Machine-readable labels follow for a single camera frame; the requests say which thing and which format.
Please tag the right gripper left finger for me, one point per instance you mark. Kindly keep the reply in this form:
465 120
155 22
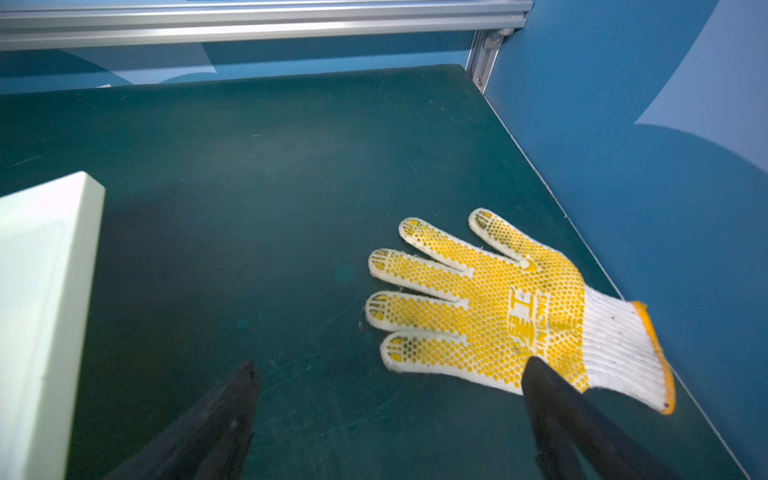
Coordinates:
210 440

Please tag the cream plastic wrap dispenser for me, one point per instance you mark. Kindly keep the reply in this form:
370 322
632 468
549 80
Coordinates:
49 239

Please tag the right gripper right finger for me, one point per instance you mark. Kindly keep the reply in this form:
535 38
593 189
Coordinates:
566 427

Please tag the yellow white work glove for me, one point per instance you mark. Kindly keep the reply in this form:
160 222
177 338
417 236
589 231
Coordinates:
481 313

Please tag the aluminium frame back bar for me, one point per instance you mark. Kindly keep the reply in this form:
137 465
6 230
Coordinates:
41 28

